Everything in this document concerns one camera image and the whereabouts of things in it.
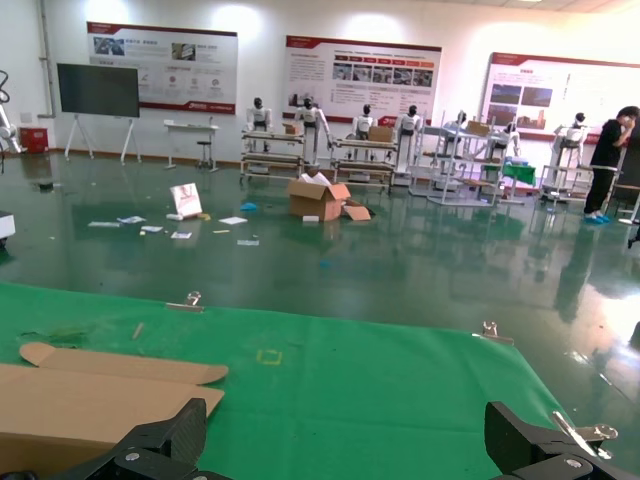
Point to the white machine base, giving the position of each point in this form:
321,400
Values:
6,225

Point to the metal shelf rack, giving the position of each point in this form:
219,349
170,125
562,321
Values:
272,159
365,163

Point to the white narrow table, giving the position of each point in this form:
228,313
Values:
192,126

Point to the grey metal frame table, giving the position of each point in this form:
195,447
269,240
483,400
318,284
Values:
445,129

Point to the small wooden stick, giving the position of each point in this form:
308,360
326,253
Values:
137,331

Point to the red white wall poster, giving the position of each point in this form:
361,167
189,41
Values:
360,65
190,65
540,85

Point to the white paper sheet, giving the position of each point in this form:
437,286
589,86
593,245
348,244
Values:
151,228
131,219
182,235
233,220
248,242
105,224

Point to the white humanoid robot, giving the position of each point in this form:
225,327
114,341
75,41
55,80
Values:
258,117
575,135
310,120
364,125
460,122
511,137
410,130

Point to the silver binder clip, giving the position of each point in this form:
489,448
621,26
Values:
189,303
496,336

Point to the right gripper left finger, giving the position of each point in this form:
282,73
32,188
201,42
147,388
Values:
165,442

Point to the white robot cart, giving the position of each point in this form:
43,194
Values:
552,187

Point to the small cardboard box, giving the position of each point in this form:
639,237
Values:
478,128
381,134
291,129

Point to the black stool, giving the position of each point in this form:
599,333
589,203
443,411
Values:
206,145

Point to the red box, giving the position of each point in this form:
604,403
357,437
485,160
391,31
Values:
34,141

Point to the black screen on stand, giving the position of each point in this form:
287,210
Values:
97,90

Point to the grey wall pipe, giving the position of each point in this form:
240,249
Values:
47,60

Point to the open cardboard receiving box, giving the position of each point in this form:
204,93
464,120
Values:
90,405

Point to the dark desk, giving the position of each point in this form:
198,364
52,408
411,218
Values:
630,192

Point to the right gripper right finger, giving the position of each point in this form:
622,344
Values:
525,455

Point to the green table cloth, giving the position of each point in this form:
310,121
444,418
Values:
350,400

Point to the white industrial robot arm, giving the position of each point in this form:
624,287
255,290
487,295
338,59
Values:
6,127

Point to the red white paper bag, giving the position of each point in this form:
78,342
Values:
186,200

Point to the table with green cloth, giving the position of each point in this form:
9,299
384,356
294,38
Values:
520,172

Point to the blue plastic scrap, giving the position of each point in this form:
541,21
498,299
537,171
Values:
249,206

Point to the large open cardboard box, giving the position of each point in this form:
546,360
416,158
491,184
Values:
315,202

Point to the person in black clothes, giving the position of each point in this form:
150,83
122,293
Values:
607,150

